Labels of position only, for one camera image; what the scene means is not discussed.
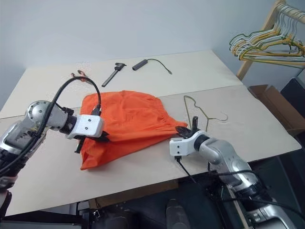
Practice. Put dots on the black case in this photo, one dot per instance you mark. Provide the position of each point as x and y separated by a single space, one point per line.
296 90

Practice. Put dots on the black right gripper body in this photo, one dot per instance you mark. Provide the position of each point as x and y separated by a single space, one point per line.
193 133

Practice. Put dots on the brown cardboard box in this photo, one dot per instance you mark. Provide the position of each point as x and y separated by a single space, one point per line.
281 107

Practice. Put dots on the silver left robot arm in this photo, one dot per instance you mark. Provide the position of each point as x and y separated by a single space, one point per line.
38 112

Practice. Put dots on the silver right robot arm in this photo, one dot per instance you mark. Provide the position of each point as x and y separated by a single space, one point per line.
224 152

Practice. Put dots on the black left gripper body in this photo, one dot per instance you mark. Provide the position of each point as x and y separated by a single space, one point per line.
89 139

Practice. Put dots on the orange shorts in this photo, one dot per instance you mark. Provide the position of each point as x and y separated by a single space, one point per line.
133 119

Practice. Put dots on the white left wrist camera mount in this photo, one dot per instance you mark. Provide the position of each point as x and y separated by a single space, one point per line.
88 125

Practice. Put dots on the bunch of coloured hangers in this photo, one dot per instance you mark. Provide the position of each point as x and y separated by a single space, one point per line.
234 43

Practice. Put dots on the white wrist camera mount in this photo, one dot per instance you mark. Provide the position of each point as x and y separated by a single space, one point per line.
181 144
88 125

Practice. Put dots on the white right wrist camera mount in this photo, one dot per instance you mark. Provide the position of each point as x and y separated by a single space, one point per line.
181 144

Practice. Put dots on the black caliper tool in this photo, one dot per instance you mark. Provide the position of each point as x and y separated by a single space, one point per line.
110 76

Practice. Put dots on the wooden clothes rack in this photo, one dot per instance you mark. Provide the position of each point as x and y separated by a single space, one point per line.
245 68

